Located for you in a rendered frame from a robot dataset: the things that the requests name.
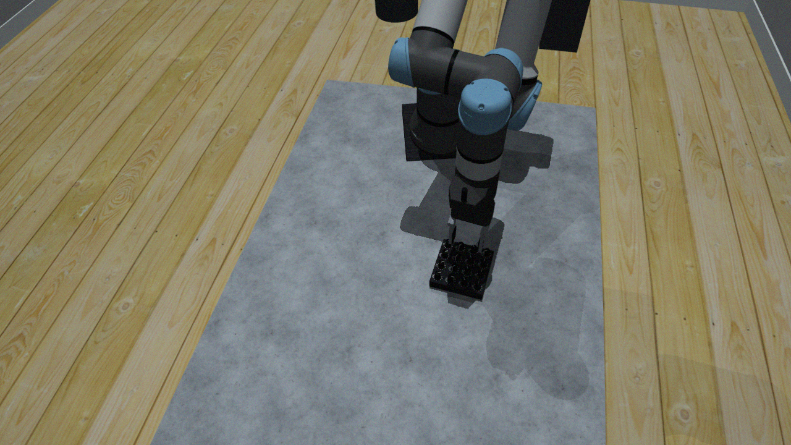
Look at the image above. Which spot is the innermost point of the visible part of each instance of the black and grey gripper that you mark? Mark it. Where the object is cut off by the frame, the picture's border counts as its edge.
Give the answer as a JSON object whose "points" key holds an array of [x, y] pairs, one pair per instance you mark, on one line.
{"points": [[476, 206]]}

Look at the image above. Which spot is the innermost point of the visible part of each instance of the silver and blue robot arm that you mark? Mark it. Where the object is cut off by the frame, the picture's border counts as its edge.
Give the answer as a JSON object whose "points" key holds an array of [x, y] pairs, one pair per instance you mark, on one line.
{"points": [[490, 86]]}

